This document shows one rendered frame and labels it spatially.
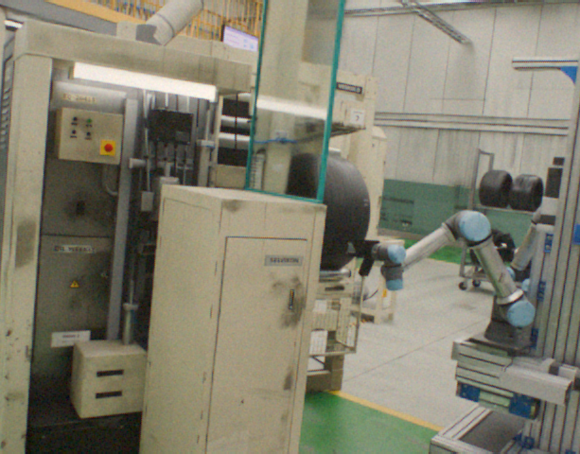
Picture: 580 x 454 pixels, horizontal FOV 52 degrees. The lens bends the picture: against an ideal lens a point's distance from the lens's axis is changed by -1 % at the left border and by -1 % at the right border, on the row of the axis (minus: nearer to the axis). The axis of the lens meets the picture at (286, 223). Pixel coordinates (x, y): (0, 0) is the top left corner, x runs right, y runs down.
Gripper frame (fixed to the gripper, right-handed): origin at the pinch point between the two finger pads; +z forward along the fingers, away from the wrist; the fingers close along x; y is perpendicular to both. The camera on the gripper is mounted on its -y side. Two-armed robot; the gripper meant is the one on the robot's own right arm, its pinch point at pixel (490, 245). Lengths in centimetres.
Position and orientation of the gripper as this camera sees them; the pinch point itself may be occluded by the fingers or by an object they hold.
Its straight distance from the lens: 371.9
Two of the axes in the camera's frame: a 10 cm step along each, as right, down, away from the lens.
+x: 8.9, -0.8, 4.6
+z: -4.6, -1.3, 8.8
